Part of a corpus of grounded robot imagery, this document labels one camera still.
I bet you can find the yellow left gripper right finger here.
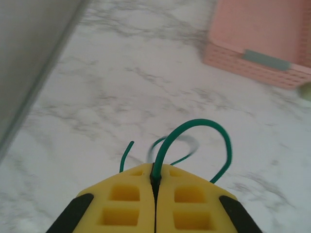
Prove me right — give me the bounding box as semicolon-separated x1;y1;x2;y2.
155;164;263;233

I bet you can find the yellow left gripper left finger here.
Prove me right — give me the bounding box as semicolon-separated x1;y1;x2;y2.
46;164;156;233

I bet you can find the long green cable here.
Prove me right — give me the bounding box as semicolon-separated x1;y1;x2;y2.
120;118;233;184

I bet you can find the pale green perforated plastic basket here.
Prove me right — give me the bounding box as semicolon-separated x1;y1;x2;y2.
298;81;311;101

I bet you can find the pink perforated plastic basket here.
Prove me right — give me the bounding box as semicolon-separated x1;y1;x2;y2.
203;0;311;90

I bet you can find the aluminium frame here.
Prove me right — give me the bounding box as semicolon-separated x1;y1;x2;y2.
0;0;93;163

